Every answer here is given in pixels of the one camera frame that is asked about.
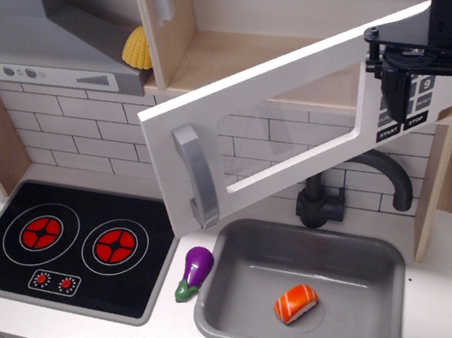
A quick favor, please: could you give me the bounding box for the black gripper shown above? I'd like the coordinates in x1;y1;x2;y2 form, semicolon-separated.
363;16;452;122

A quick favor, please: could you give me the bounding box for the white toy microwave door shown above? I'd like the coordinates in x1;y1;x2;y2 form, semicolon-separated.
140;27;452;237

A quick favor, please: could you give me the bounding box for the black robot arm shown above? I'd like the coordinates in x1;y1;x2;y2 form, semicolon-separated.
364;0;452;123

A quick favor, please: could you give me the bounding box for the wooden microwave cabinet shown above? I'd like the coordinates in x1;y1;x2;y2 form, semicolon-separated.
137;0;452;261

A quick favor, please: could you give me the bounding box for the dark grey toy faucet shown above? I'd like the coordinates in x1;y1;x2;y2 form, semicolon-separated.
295;150;413;228

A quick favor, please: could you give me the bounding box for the orange salmon sushi toy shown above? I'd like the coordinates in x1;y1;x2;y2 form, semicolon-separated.
273;283;319;324

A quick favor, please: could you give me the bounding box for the grey toy sink basin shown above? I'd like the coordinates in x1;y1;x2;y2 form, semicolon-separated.
194;219;406;338

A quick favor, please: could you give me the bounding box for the purple toy eggplant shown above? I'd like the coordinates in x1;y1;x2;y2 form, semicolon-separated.
174;246;215;303

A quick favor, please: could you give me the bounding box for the yellow toy shell pasta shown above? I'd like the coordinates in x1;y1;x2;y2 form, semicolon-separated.
122;26;152;70

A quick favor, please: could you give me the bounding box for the black toy stove top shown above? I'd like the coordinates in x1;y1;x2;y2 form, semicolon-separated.
0;181;175;326

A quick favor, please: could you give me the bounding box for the grey range hood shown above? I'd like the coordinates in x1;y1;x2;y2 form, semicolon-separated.
0;0;150;96

